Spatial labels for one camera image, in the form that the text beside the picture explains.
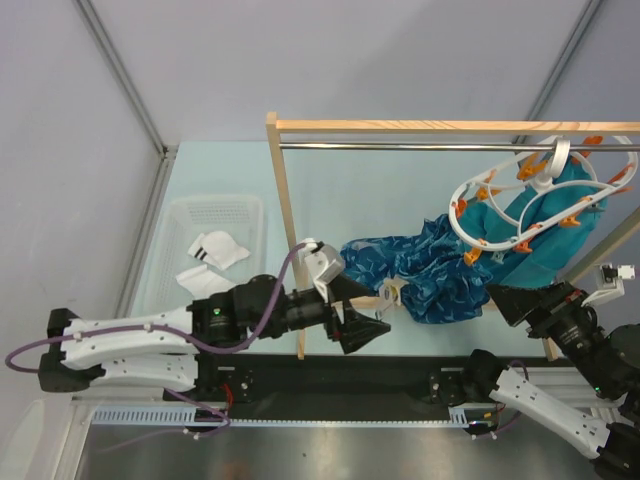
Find white plastic basket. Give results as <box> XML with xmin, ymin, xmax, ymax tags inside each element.
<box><xmin>135</xmin><ymin>195</ymin><xmax>264</xmax><ymax>315</ymax></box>

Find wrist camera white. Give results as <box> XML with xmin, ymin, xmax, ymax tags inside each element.
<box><xmin>302</xmin><ymin>238</ymin><xmax>344</xmax><ymax>303</ymax></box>
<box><xmin>582</xmin><ymin>263</ymin><xmax>636</xmax><ymax>307</ymax></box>

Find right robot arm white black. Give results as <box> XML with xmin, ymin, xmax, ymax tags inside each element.
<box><xmin>461</xmin><ymin>282</ymin><xmax>639</xmax><ymax>479</ymax></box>

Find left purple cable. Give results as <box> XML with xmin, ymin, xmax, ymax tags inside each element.
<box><xmin>4</xmin><ymin>242</ymin><xmax>314</xmax><ymax>374</ymax></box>

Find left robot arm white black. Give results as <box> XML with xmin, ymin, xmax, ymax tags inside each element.
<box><xmin>37</xmin><ymin>274</ymin><xmax>391</xmax><ymax>400</ymax></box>

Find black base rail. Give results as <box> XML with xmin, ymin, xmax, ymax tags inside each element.
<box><xmin>184</xmin><ymin>354</ymin><xmax>490</xmax><ymax>422</ymax></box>

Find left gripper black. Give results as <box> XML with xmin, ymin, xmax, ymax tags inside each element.
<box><xmin>253</xmin><ymin>273</ymin><xmax>389</xmax><ymax>353</ymax></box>

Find white sock black stripes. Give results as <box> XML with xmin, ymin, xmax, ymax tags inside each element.
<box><xmin>187</xmin><ymin>231</ymin><xmax>251</xmax><ymax>271</ymax></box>

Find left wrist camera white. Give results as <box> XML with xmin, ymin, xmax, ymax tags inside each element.
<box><xmin>302</xmin><ymin>238</ymin><xmax>344</xmax><ymax>303</ymax></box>

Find blue patterned cloth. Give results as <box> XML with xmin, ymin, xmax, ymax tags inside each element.
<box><xmin>340</xmin><ymin>214</ymin><xmax>492</xmax><ymax>324</ymax></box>

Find teal plain cloth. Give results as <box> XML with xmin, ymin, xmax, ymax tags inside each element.
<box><xmin>457</xmin><ymin>159</ymin><xmax>610</xmax><ymax>289</ymax></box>

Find white sock plain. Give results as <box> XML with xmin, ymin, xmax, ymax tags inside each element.
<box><xmin>175</xmin><ymin>265</ymin><xmax>236</xmax><ymax>300</ymax></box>

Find wooden rack frame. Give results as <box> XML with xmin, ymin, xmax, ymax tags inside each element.
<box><xmin>266</xmin><ymin>113</ymin><xmax>639</xmax><ymax>357</ymax></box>

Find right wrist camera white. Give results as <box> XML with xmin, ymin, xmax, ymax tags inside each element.
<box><xmin>582</xmin><ymin>263</ymin><xmax>636</xmax><ymax>307</ymax></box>

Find white round clip hanger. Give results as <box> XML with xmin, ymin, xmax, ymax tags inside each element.
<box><xmin>448</xmin><ymin>136</ymin><xmax>639</xmax><ymax>266</ymax></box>

